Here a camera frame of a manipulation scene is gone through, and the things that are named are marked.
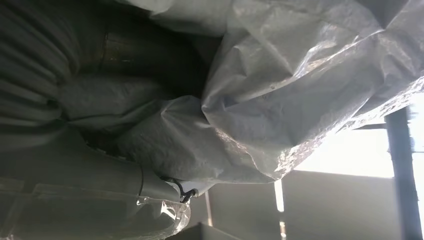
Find clear plastic film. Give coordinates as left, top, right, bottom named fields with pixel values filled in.
left=0, top=178, right=192, bottom=240

